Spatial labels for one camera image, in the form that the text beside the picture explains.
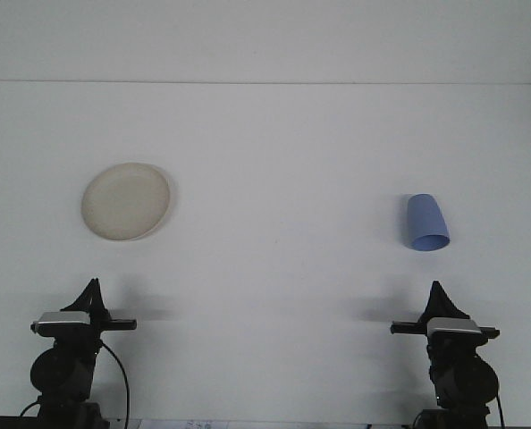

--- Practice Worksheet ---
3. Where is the pale blue cup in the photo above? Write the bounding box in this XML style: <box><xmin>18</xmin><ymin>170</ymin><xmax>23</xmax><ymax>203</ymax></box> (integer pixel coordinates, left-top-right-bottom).
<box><xmin>405</xmin><ymin>192</ymin><xmax>451</xmax><ymax>253</ymax></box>

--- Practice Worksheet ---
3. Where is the thin black cable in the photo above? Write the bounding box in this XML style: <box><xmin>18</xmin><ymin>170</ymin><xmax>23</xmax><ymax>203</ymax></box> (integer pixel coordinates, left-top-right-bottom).
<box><xmin>97</xmin><ymin>340</ymin><xmax>131</xmax><ymax>429</ymax></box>
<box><xmin>494</xmin><ymin>391</ymin><xmax>508</xmax><ymax>429</ymax></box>

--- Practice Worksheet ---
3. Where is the pale round plate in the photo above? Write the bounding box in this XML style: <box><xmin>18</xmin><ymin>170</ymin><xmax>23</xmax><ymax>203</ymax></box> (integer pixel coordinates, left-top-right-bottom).
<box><xmin>80</xmin><ymin>161</ymin><xmax>174</xmax><ymax>243</ymax></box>

